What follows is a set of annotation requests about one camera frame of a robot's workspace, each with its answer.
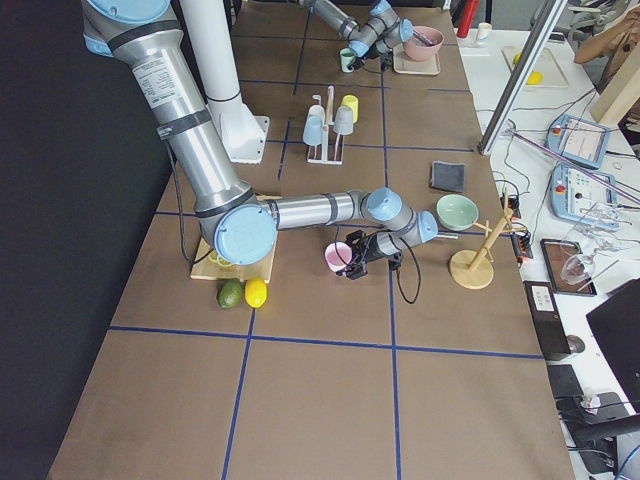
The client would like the grey cloth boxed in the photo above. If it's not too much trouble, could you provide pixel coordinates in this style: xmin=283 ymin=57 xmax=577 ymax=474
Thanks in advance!
xmin=430 ymin=161 xmax=465 ymax=193

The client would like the yellow cup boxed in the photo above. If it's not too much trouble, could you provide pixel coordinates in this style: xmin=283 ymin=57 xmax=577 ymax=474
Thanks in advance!
xmin=341 ymin=94 xmax=359 ymax=123

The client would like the green bowl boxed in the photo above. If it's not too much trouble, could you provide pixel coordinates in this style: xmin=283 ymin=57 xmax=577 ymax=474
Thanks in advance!
xmin=436 ymin=194 xmax=479 ymax=231

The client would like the teach pendant upper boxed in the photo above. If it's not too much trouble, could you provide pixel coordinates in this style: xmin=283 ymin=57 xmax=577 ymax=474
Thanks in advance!
xmin=546 ymin=114 xmax=613 ymax=170

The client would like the grey cup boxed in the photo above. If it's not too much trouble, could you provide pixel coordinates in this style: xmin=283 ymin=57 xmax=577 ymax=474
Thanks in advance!
xmin=333 ymin=106 xmax=354 ymax=136

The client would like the lemon slice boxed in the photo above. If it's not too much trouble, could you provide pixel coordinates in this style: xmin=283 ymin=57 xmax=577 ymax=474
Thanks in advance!
xmin=208 ymin=250 xmax=233 ymax=267

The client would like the white wire cup rack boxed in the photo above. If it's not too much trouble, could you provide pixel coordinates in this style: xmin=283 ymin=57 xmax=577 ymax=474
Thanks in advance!
xmin=304 ymin=85 xmax=342 ymax=165

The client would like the teach pendant lower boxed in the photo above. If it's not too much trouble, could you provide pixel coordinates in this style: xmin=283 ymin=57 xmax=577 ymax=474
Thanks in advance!
xmin=550 ymin=164 xmax=617 ymax=220

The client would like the small paper cup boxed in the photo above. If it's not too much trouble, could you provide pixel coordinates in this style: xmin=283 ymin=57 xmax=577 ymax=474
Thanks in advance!
xmin=476 ymin=22 xmax=492 ymax=42

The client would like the white cup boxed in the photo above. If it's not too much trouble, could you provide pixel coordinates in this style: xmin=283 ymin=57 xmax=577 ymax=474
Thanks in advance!
xmin=307 ymin=104 xmax=325 ymax=122

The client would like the aluminium frame post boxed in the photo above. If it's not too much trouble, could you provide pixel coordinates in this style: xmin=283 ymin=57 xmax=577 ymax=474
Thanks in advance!
xmin=478 ymin=0 xmax=567 ymax=156

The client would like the wooden mug tree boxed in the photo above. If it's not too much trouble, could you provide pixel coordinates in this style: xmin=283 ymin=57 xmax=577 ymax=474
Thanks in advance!
xmin=448 ymin=194 xmax=525 ymax=290

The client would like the pink bowl with ice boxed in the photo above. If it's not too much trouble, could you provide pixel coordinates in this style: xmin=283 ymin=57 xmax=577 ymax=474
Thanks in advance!
xmin=403 ymin=25 xmax=444 ymax=62

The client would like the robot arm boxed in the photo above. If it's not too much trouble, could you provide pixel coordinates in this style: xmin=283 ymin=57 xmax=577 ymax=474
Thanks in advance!
xmin=295 ymin=0 xmax=414 ymax=70
xmin=82 ymin=1 xmax=438 ymax=265

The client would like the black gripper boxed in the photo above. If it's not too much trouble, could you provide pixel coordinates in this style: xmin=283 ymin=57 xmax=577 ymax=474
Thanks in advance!
xmin=337 ymin=230 xmax=403 ymax=280
xmin=362 ymin=42 xmax=393 ymax=68

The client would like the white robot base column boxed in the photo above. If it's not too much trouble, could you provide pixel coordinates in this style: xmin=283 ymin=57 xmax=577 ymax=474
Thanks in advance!
xmin=180 ymin=0 xmax=270 ymax=164

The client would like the beige plastic tray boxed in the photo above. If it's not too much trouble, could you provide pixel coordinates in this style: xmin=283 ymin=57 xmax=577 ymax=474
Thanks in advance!
xmin=393 ymin=46 xmax=441 ymax=76

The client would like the avocado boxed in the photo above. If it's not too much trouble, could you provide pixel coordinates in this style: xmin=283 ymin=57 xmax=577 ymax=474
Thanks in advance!
xmin=216 ymin=279 xmax=243 ymax=309

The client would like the pink cup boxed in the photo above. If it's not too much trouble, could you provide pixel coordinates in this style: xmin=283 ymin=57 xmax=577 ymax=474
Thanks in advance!
xmin=324 ymin=242 xmax=353 ymax=273

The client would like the teach pendant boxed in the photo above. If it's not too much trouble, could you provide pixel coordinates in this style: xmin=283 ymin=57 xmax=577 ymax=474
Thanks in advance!
xmin=550 ymin=164 xmax=617 ymax=220
xmin=546 ymin=114 xmax=613 ymax=170

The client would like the white side tray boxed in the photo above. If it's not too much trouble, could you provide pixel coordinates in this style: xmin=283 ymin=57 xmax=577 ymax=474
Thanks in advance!
xmin=501 ymin=46 xmax=569 ymax=88

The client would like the lemon on side tray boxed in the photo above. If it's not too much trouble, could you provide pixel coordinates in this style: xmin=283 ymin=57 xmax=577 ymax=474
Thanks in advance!
xmin=526 ymin=71 xmax=544 ymax=86

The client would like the wine glass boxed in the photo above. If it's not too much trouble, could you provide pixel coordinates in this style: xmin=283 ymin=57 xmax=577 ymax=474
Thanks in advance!
xmin=561 ymin=203 xmax=622 ymax=285

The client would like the mint green cup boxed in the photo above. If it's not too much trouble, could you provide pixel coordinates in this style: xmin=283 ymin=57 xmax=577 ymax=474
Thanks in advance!
xmin=339 ymin=48 xmax=357 ymax=73

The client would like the red bottle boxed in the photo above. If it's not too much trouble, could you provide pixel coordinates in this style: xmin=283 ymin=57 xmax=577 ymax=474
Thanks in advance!
xmin=456 ymin=0 xmax=480 ymax=39

